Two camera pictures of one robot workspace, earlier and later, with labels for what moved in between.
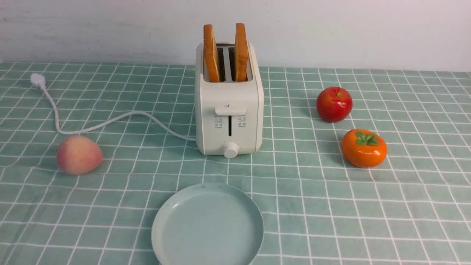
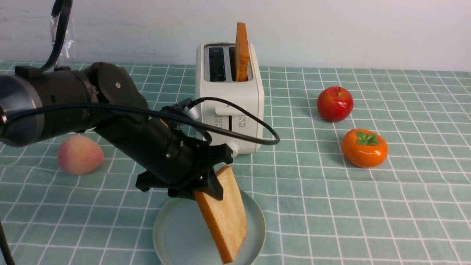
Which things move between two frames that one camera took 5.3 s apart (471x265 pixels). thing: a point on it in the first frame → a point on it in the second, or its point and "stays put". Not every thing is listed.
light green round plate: [207, 224] stays put
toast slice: [211, 60] → [226, 218]
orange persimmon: [363, 148] stays put
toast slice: [241, 53] stays put
